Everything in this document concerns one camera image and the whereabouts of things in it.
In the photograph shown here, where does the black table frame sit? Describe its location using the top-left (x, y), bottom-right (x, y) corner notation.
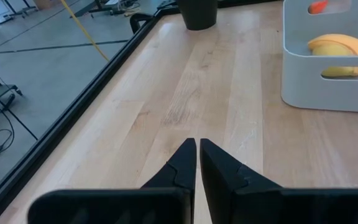
top-left (0, 0), bottom-right (285, 224)

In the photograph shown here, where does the artificial plant in black pot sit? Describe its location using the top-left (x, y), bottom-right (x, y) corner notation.
top-left (176, 0), bottom-right (219, 31)

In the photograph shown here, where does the yellow hanging cable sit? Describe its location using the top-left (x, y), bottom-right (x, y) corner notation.
top-left (60, 0), bottom-right (110, 62)

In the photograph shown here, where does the orange toy carrot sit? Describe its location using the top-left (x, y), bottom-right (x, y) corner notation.
top-left (308, 0), bottom-right (329, 15)

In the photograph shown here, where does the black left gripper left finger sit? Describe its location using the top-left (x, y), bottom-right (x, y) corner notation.
top-left (27, 138), bottom-right (198, 224)

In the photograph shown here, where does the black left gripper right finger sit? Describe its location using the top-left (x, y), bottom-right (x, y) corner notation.
top-left (199, 138), bottom-right (358, 224)

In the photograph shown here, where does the black arched bracket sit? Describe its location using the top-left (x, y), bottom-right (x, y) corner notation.
top-left (129, 12), bottom-right (155, 34)

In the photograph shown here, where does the black workbench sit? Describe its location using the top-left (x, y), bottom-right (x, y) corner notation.
top-left (70, 0), bottom-right (142, 18)

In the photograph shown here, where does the white plastic bin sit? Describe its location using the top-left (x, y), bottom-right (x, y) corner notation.
top-left (280, 0), bottom-right (358, 114)

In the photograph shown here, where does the cardboard box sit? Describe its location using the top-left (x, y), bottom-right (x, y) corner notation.
top-left (32, 0), bottom-right (62, 10)

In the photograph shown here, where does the yellow toy banana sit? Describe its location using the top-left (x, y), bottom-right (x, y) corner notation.
top-left (307, 33), bottom-right (358, 77)

